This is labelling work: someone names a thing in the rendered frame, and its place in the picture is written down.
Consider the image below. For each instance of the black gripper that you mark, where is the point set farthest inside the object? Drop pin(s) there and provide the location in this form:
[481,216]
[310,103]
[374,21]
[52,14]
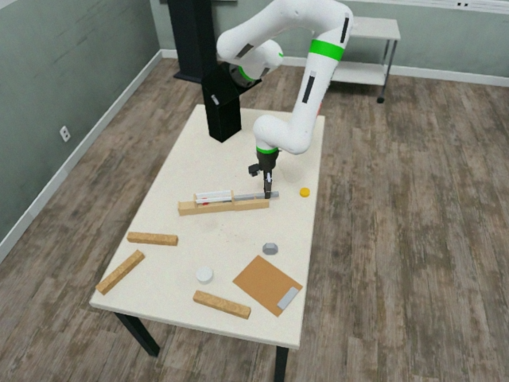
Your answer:
[267,175]

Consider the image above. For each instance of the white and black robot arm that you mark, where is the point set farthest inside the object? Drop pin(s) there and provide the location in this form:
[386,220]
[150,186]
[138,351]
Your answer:
[331,23]

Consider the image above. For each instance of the pale grey short cylinder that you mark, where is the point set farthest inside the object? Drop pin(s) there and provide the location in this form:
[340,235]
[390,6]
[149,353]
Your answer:
[204,275]

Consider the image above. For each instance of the grey bar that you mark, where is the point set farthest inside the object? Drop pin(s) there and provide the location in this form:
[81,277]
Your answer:
[262,195]
[244,197]

